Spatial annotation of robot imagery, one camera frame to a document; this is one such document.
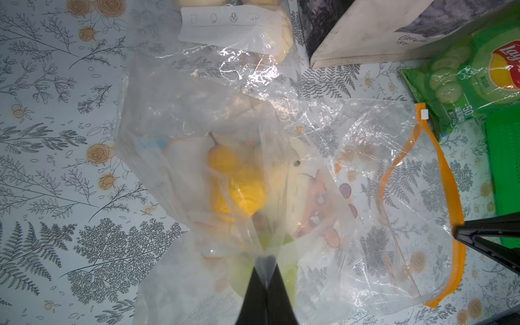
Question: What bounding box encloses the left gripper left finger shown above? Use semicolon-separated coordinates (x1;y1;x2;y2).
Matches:
236;257;268;325

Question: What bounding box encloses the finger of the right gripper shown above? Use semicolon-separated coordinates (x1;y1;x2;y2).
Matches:
453;212;519;274

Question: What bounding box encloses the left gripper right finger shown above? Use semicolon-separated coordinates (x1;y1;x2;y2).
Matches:
267;264;299;325

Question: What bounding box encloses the clear orange zip-top bag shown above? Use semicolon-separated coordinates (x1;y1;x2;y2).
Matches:
116;58;465;324

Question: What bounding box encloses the yellow pear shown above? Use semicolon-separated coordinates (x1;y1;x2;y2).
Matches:
207;133;268;223

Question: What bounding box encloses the green chips bag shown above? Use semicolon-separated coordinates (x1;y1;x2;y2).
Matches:
400;6;519;138

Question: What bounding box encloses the beige canvas tote bag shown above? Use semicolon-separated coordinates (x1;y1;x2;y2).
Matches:
291;0;517;69

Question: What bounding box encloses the clear bag of buns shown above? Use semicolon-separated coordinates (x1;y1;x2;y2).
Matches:
127;1;299;85

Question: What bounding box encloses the green fruit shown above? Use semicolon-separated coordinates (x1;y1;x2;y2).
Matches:
226;251;299;306

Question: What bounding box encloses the green plastic basket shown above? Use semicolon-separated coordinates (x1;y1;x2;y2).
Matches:
485;103;520;249

